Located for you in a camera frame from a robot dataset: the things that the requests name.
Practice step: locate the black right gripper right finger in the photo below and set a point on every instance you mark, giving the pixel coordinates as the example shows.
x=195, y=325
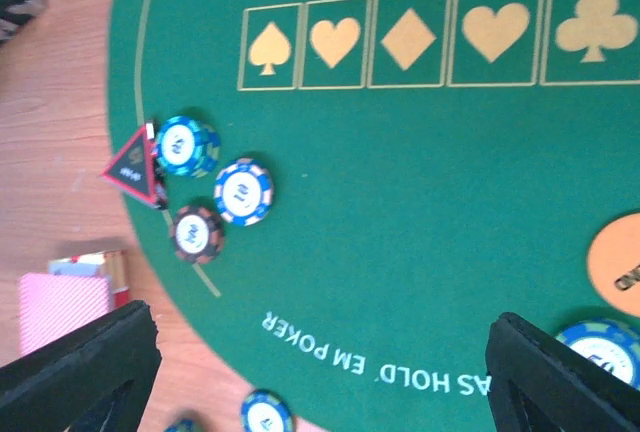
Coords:
x=540, y=384

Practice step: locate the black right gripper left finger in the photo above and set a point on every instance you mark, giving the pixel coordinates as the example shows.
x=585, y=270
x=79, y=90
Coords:
x=96, y=378

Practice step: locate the orange big blind button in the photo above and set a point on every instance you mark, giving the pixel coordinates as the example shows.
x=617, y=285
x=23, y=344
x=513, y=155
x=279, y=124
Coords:
x=613, y=264

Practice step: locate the brown chip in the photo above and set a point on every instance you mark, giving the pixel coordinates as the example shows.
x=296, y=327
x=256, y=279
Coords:
x=196, y=234

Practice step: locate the red triangular dealer button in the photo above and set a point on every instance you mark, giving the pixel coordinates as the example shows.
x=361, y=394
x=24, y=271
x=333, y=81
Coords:
x=135, y=170

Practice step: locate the red playing card deck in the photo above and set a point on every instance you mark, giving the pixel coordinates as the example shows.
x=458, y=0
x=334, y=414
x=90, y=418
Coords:
x=73, y=292

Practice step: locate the round green poker mat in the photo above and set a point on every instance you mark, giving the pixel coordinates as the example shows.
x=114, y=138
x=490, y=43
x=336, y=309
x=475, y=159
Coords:
x=435, y=163

